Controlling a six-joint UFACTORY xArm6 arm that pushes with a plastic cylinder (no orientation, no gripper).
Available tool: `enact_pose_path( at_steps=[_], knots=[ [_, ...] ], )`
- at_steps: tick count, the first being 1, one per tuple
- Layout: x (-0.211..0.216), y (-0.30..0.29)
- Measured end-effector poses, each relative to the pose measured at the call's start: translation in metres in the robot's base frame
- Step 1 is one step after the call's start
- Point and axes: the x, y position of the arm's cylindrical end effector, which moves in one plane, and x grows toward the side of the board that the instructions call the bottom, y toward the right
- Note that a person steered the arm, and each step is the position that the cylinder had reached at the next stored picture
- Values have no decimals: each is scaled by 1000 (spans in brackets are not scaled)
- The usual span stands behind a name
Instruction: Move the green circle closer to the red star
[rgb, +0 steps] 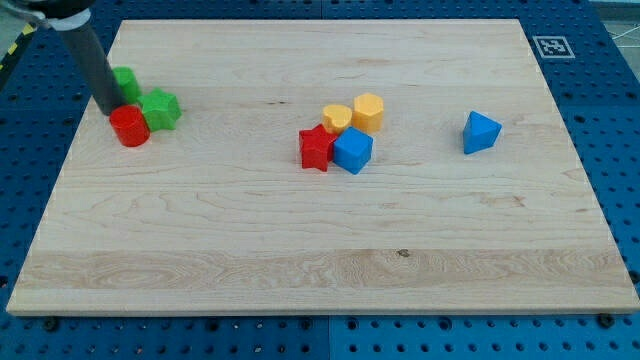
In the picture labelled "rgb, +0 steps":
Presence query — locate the green cylinder block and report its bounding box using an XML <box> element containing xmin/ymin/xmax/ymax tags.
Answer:
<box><xmin>113</xmin><ymin>66</ymin><xmax>142</xmax><ymax>104</ymax></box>

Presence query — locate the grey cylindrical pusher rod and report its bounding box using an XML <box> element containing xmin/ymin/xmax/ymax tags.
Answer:
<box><xmin>49</xmin><ymin>7</ymin><xmax>126</xmax><ymax>116</ymax></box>

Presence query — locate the white fiducial marker tag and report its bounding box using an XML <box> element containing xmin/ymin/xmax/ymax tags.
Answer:
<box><xmin>533</xmin><ymin>35</ymin><xmax>575</xmax><ymax>59</ymax></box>

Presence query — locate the red cylinder block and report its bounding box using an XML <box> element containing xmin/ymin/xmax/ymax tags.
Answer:
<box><xmin>109</xmin><ymin>105</ymin><xmax>150</xmax><ymax>147</ymax></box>

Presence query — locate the blue cube block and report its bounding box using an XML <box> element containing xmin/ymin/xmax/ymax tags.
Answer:
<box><xmin>333</xmin><ymin>127</ymin><xmax>374</xmax><ymax>174</ymax></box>

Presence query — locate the yellow hexagon block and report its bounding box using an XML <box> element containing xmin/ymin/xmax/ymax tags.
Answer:
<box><xmin>352</xmin><ymin>93</ymin><xmax>384</xmax><ymax>134</ymax></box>

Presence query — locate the red star block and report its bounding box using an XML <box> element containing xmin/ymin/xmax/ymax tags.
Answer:
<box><xmin>299</xmin><ymin>124</ymin><xmax>338</xmax><ymax>172</ymax></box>

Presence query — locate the green star block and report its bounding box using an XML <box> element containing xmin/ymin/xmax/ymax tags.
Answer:
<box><xmin>137</xmin><ymin>88</ymin><xmax>182</xmax><ymax>132</ymax></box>

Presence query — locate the light wooden board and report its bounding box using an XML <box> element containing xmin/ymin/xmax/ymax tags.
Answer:
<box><xmin>7</xmin><ymin>19</ymin><xmax>639</xmax><ymax>317</ymax></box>

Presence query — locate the black robot arm end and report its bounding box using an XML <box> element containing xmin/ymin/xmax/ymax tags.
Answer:
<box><xmin>1</xmin><ymin>0</ymin><xmax>96</xmax><ymax>22</ymax></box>

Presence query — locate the yellow heart block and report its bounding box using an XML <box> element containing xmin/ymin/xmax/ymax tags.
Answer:
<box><xmin>322</xmin><ymin>104</ymin><xmax>352</xmax><ymax>134</ymax></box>

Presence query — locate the blue triangular prism block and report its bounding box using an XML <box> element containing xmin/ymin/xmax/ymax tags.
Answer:
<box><xmin>462</xmin><ymin>111</ymin><xmax>502</xmax><ymax>154</ymax></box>

